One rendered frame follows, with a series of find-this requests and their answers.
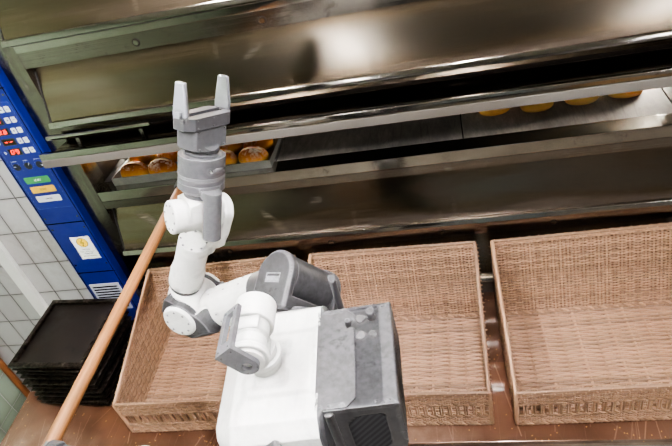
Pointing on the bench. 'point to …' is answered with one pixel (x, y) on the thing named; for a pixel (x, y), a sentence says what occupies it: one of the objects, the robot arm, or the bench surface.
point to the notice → (85, 247)
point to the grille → (106, 290)
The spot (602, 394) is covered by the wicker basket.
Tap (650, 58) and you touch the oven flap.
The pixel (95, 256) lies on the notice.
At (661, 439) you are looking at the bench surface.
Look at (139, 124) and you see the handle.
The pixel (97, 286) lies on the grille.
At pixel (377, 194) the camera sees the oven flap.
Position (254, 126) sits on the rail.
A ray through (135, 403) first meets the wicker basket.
